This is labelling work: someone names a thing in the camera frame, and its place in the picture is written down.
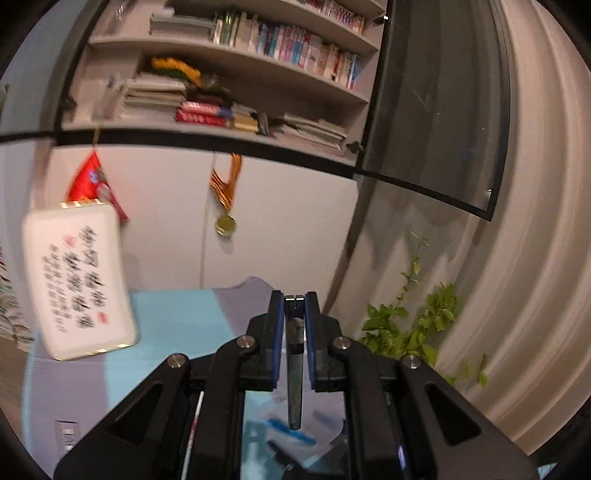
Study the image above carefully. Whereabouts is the row of pink white books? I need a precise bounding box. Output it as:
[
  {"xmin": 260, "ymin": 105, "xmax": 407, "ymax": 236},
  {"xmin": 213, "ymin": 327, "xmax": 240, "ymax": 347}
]
[{"xmin": 300, "ymin": 0, "xmax": 366, "ymax": 34}]

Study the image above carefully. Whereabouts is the grey utility knife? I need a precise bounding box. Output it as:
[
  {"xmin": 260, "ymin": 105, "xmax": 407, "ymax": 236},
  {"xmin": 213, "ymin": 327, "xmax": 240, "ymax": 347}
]
[{"xmin": 285, "ymin": 295, "xmax": 305, "ymax": 430}]

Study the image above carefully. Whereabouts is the grey bookshelf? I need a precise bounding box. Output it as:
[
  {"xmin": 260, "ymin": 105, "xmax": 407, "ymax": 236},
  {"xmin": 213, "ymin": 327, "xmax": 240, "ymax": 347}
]
[{"xmin": 55, "ymin": 0, "xmax": 389, "ymax": 162}]

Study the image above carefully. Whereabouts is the yellow green garland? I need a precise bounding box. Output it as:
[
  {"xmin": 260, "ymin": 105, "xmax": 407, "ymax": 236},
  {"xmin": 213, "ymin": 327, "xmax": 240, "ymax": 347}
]
[{"xmin": 151, "ymin": 56, "xmax": 205, "ymax": 88}]

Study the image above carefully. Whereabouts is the green leafy plant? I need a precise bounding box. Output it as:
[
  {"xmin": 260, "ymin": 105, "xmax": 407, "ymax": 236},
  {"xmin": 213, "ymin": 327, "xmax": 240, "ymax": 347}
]
[{"xmin": 358, "ymin": 231, "xmax": 490, "ymax": 389}]

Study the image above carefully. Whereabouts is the glass cabinet door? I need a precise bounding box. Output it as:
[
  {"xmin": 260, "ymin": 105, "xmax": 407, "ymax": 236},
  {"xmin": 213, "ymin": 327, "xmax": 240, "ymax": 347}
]
[
  {"xmin": 0, "ymin": 0, "xmax": 112, "ymax": 145},
  {"xmin": 358, "ymin": 0, "xmax": 511, "ymax": 222}
]

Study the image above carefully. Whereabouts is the gold medal with striped ribbon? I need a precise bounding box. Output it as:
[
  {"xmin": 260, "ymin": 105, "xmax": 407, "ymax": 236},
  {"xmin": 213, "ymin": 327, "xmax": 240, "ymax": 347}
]
[{"xmin": 210, "ymin": 154, "xmax": 243, "ymax": 238}]

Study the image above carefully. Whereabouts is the thin white red pen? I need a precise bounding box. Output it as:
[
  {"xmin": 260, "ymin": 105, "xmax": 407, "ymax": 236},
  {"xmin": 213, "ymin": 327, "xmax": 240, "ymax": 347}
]
[{"xmin": 182, "ymin": 392, "xmax": 204, "ymax": 480}]

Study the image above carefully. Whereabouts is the stack of grey books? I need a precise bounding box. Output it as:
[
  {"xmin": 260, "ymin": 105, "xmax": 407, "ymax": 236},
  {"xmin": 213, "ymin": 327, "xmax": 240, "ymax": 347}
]
[{"xmin": 148, "ymin": 11, "xmax": 215, "ymax": 42}]

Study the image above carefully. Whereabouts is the blue pen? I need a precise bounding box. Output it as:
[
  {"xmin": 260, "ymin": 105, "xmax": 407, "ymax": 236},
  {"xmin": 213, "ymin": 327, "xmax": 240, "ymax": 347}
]
[{"xmin": 267, "ymin": 418, "xmax": 317, "ymax": 445}]

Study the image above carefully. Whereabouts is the stack of pale books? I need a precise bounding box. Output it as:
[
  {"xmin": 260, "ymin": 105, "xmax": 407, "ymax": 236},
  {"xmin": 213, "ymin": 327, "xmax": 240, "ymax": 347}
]
[{"xmin": 124, "ymin": 74, "xmax": 186, "ymax": 112}]

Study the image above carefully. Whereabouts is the stack of red books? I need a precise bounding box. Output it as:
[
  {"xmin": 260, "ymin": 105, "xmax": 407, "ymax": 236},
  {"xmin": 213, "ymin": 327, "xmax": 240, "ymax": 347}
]
[{"xmin": 174, "ymin": 99, "xmax": 232, "ymax": 127}]

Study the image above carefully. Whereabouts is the stack of loose papers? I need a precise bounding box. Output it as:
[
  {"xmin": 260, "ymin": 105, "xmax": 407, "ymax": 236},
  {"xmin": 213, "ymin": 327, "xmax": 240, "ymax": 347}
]
[{"xmin": 271, "ymin": 112, "xmax": 348, "ymax": 151}]

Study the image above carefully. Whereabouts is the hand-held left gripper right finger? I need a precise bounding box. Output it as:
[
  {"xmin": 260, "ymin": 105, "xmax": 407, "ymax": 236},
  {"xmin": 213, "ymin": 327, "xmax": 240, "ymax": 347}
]
[{"xmin": 305, "ymin": 291, "xmax": 541, "ymax": 480}]

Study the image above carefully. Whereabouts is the small stack of books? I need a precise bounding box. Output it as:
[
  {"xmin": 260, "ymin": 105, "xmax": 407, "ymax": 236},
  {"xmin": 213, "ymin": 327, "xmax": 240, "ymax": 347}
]
[{"xmin": 230, "ymin": 104, "xmax": 271, "ymax": 136}]

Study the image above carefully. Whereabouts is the beige curtain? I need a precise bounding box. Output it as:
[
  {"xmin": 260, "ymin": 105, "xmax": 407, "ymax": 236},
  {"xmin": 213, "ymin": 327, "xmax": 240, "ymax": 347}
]
[{"xmin": 434, "ymin": 0, "xmax": 591, "ymax": 460}]

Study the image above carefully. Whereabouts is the red triangular hanging ornament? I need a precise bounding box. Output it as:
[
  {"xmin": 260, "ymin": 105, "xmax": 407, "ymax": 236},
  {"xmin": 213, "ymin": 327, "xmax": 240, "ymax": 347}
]
[{"xmin": 68, "ymin": 151, "xmax": 129, "ymax": 222}]

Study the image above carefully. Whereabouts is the tall pile of newspapers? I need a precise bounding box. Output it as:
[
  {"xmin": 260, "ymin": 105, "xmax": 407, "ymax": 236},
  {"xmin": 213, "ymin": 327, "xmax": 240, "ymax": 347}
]
[{"xmin": 0, "ymin": 249, "xmax": 36, "ymax": 352}]

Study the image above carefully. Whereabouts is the white calligraphy sign board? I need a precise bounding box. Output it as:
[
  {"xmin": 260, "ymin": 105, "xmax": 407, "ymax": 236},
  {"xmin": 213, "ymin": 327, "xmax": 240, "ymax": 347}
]
[{"xmin": 22, "ymin": 202, "xmax": 139, "ymax": 361}]

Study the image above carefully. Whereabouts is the row of colourful books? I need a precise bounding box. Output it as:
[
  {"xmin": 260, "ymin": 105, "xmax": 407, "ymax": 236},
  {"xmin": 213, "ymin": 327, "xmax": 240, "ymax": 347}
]
[{"xmin": 210, "ymin": 9, "xmax": 362, "ymax": 89}]

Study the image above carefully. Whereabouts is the blue grey desk mat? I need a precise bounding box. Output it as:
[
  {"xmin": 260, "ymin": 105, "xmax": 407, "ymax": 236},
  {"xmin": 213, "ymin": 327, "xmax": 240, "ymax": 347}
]
[{"xmin": 21, "ymin": 276, "xmax": 352, "ymax": 480}]

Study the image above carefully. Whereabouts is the clear plastic holder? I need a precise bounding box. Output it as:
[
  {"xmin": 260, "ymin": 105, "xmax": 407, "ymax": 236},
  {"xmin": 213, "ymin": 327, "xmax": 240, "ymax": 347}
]
[{"xmin": 93, "ymin": 76, "xmax": 126, "ymax": 121}]

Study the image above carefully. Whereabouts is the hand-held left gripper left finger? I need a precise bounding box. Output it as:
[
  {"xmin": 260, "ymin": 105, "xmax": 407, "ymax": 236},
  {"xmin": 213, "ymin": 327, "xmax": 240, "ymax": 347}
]
[{"xmin": 53, "ymin": 290, "xmax": 284, "ymax": 480}]

